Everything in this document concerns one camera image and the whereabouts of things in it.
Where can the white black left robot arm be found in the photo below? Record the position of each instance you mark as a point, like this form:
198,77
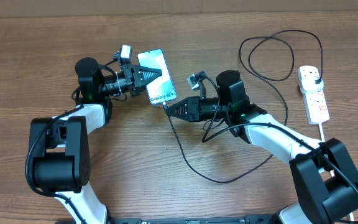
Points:
58,163

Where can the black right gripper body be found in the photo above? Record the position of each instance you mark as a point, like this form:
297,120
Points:
211,107

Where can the blue Samsung Galaxy smartphone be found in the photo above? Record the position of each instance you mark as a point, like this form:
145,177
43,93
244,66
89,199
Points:
162,88

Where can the white charger plug adapter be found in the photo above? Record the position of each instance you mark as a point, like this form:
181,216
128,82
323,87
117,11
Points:
309,85

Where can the white power extension strip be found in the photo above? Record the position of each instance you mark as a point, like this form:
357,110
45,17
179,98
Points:
315,102

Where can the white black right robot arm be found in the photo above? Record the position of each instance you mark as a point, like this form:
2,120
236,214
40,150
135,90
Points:
323,173

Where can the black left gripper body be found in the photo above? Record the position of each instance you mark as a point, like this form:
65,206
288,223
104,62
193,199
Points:
123,85

